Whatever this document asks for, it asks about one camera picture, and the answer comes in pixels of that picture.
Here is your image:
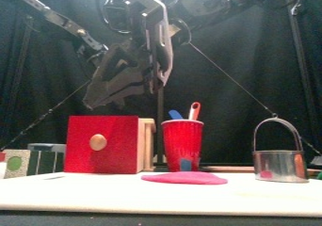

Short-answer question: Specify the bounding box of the vertical metal frame post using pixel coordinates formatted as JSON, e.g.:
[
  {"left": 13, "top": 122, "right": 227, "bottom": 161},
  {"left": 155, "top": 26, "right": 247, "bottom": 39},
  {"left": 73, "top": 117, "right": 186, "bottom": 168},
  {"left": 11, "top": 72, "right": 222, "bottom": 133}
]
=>
[{"left": 283, "top": 0, "right": 316, "bottom": 149}]

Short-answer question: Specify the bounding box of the thin diagonal brace cord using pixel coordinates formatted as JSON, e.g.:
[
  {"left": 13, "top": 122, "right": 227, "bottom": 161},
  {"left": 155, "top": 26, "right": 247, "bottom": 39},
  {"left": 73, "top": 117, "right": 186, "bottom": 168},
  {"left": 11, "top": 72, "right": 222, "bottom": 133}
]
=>
[
  {"left": 0, "top": 79, "right": 93, "bottom": 152},
  {"left": 187, "top": 42, "right": 322, "bottom": 157}
]

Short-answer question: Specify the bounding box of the red drawer with wooden knob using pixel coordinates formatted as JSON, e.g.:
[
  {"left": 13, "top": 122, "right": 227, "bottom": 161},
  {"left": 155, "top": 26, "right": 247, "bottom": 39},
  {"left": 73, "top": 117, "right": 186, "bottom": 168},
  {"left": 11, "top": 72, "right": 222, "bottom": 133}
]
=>
[{"left": 63, "top": 115, "right": 140, "bottom": 175}]

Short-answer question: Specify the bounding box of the red ribbed plastic cup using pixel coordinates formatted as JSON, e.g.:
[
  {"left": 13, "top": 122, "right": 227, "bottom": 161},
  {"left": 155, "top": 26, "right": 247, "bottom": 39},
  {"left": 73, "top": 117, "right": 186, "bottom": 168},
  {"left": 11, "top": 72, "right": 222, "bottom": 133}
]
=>
[{"left": 160, "top": 119, "right": 206, "bottom": 173}]

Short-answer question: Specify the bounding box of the dark green striped box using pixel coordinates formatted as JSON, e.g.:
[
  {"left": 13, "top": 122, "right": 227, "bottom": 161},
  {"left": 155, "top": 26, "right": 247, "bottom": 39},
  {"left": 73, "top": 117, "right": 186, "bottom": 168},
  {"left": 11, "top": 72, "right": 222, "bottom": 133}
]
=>
[{"left": 27, "top": 142, "right": 68, "bottom": 176}]

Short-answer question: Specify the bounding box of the blue plastic utensil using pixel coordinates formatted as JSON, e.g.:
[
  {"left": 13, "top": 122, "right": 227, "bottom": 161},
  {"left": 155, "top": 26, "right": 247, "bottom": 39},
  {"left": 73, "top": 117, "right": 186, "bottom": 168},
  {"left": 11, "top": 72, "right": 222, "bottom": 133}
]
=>
[{"left": 167, "top": 109, "right": 184, "bottom": 121}]

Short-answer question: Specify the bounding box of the metal cutter with handle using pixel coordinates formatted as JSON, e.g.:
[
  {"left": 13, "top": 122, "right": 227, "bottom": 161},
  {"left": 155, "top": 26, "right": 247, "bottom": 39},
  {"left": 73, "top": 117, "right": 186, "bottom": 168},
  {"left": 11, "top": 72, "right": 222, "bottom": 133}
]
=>
[{"left": 251, "top": 117, "right": 311, "bottom": 184}]

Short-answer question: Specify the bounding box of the block with green dot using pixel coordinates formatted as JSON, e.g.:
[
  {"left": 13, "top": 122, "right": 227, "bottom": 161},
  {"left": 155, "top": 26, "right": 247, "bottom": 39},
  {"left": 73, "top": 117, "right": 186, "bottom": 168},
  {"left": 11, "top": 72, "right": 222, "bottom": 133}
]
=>
[{"left": 2, "top": 149, "right": 32, "bottom": 180}]

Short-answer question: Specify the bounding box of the black looped cable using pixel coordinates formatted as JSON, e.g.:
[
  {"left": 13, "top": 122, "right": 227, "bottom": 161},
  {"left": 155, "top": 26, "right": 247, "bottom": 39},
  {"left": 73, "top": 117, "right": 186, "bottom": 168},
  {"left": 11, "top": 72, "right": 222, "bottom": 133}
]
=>
[{"left": 95, "top": 0, "right": 132, "bottom": 36}]

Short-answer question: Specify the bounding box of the wooden drawer cabinet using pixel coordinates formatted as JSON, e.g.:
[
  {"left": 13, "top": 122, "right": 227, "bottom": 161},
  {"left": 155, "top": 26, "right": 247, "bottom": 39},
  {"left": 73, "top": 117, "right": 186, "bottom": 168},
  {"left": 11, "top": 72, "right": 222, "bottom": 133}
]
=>
[{"left": 137, "top": 118, "right": 157, "bottom": 173}]

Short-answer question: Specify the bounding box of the white cutting board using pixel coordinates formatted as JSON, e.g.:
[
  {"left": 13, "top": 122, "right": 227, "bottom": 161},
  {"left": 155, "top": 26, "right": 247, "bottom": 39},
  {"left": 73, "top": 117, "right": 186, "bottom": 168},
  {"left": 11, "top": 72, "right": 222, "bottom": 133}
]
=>
[{"left": 0, "top": 170, "right": 322, "bottom": 218}]

